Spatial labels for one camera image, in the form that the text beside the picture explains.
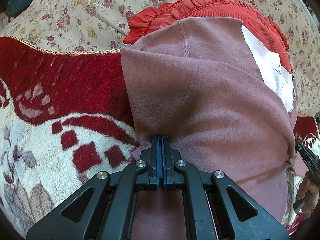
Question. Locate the floral beige bedspread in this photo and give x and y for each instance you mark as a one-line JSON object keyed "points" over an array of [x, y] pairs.
{"points": [[88, 25]]}

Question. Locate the red ruffled cushion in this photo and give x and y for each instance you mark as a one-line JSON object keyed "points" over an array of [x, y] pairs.
{"points": [[263, 28]]}

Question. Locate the person right hand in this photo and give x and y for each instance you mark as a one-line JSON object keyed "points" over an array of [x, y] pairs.
{"points": [[308, 186]]}

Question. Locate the red white plush blanket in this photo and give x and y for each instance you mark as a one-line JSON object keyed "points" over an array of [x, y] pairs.
{"points": [[63, 116]]}

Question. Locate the mauve pink small garment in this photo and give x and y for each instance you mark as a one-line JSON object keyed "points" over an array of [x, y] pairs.
{"points": [[225, 103]]}

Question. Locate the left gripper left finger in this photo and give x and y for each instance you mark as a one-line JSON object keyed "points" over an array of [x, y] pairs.
{"points": [[104, 207]]}

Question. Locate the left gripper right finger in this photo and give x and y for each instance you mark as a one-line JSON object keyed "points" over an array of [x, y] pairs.
{"points": [[215, 207]]}

